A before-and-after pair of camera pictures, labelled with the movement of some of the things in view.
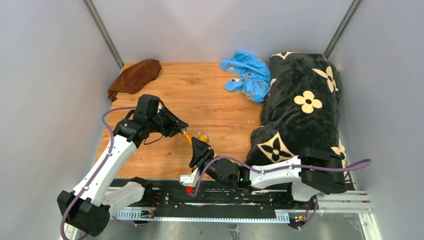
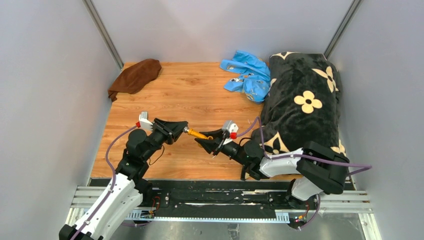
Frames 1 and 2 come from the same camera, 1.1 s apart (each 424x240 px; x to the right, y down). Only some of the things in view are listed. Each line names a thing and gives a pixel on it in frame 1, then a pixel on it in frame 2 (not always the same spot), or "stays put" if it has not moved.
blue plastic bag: x=255 y=78 stays put
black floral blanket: x=300 y=110 stays put
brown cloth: x=134 y=76 stays put
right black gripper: x=202 y=151 to x=217 y=143
